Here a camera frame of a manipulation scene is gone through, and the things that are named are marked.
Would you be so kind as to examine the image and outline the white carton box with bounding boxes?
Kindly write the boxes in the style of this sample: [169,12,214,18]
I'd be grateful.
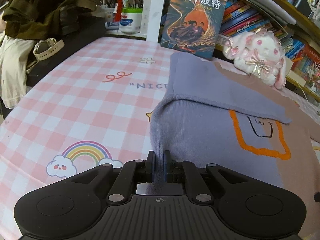
[140,0,152,35]

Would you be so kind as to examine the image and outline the red figurine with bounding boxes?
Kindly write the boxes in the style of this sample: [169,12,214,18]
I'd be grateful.
[114,0,125,22]

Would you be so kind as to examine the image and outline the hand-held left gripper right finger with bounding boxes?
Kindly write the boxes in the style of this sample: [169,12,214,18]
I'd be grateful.
[163,150,253,204]

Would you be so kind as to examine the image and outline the white shelf post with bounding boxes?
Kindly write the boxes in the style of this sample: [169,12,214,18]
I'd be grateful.
[146,0,176,43]

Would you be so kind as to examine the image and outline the row of colourful books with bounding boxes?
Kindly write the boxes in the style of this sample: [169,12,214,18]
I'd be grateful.
[216,0,320,96]

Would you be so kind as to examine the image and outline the white wristwatch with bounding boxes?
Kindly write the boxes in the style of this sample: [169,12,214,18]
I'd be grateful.
[33,37,65,61]

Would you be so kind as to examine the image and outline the white jar with green lid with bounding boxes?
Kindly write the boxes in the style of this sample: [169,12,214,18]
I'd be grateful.
[119,7,143,34]

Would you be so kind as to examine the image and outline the white and pink plush bunny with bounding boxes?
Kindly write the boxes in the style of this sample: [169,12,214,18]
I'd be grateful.
[222,29,293,90]

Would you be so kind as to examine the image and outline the purple and beige sweater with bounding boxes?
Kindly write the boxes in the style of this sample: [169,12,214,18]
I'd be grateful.
[149,52,320,203]

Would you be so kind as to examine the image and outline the olive green jacket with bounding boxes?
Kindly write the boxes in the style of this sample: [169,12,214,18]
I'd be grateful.
[2,0,82,40]

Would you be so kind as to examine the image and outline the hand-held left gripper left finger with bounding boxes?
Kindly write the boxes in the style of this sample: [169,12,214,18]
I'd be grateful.
[70,151,156,206]

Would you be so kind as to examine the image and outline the cream garment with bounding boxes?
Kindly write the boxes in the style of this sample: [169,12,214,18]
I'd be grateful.
[0,34,38,110]

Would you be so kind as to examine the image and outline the pink checked tablecloth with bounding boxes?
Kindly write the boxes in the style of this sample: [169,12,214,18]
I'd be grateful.
[0,36,320,233]

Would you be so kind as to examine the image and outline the white tablet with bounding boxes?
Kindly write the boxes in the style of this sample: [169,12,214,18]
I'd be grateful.
[239,0,297,25]

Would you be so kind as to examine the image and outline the illustrated fantasy novel book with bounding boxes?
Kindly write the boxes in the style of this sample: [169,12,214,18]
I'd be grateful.
[160,0,229,61]

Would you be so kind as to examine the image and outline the black bag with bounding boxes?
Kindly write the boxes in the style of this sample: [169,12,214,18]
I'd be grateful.
[57,0,105,36]

